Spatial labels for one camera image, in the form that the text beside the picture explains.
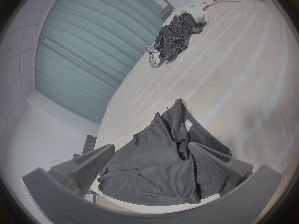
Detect black polo shirt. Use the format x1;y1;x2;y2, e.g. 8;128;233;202
97;99;234;205

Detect blue-green curtain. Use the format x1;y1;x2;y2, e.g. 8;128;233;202
35;40;119;125
38;0;167;83

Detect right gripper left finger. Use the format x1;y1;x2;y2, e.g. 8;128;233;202
48;144;115;197

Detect pile of clothes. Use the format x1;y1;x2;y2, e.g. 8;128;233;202
145;13;208;69

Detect bed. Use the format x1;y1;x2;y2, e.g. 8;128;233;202
85;0;297;207

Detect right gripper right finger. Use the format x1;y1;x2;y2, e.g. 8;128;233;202
188;142;254;194

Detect black chest of drawers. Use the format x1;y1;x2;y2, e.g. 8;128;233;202
72;134;97;163

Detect white printed pillow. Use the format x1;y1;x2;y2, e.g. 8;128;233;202
164;0;214;26

